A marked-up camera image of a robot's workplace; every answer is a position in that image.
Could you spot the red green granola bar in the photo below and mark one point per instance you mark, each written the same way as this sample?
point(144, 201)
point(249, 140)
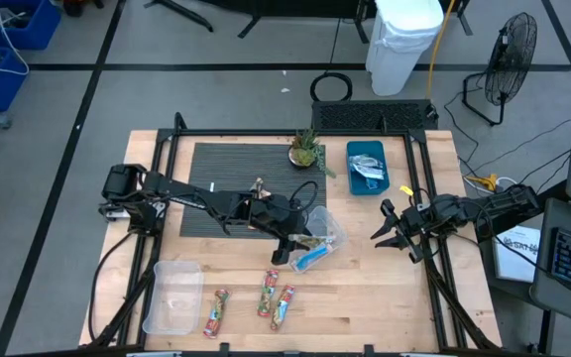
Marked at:
point(282, 307)
point(267, 293)
point(216, 313)

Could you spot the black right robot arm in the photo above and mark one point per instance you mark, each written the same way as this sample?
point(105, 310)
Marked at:
point(493, 205)

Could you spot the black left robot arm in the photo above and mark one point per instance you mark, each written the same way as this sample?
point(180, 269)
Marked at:
point(186, 191)

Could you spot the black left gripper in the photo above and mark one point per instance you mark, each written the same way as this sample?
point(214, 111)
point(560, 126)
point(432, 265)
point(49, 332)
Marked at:
point(275, 215)

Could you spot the grey woven placemat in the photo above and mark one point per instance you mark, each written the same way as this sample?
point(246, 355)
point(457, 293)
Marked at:
point(226, 163)

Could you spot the clear shallow plastic container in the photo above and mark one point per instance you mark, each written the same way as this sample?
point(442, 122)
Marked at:
point(174, 297)

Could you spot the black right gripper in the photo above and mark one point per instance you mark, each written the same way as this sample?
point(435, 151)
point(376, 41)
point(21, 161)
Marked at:
point(422, 218)

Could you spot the yellow tag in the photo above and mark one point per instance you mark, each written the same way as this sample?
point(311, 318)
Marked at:
point(406, 190)

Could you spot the white trash bin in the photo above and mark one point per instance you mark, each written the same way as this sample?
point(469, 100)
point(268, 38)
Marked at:
point(399, 49)

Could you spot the black floor fan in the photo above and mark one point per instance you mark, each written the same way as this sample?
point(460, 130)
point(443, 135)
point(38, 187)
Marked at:
point(511, 59)

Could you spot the teal plastic bin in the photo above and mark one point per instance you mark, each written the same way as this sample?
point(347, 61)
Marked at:
point(357, 189)

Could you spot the white printed paper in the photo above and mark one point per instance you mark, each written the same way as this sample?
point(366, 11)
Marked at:
point(513, 258)

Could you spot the bright blue granola bar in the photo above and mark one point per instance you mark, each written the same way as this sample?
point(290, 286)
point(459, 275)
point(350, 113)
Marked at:
point(311, 258)

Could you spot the black tripod stand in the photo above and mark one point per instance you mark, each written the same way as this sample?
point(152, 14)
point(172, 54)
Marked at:
point(186, 15)

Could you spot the succulent plant in black pot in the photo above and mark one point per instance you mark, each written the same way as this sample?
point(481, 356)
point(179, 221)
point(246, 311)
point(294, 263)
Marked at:
point(304, 154)

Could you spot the black perforated case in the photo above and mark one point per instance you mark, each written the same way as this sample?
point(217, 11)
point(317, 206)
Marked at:
point(375, 116)

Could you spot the yellow plug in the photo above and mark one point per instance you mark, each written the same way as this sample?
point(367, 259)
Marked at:
point(486, 182)

